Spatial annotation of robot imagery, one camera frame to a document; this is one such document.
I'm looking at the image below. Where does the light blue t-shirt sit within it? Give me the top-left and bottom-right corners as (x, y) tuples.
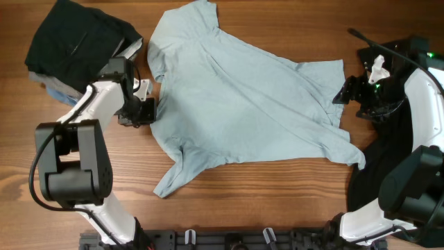
(147, 1), (366, 198)

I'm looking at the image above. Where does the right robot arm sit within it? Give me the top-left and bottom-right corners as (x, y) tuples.
(310, 36), (443, 249)

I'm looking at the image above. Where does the black folded garment on stack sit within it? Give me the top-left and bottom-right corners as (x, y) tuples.
(25, 1), (143, 94)

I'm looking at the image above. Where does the blue folded denim garment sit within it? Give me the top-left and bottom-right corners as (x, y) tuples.
(46, 87), (78, 106)

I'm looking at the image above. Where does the grey folded garment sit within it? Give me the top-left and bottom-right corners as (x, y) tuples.
(28, 38), (143, 100)

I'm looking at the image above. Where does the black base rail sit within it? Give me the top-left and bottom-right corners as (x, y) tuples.
(78, 227), (388, 250)

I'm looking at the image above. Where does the black garment under t-shirt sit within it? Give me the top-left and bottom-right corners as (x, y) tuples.
(347, 103), (413, 212)

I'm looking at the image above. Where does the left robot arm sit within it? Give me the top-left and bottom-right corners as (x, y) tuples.
(28, 57), (156, 249)

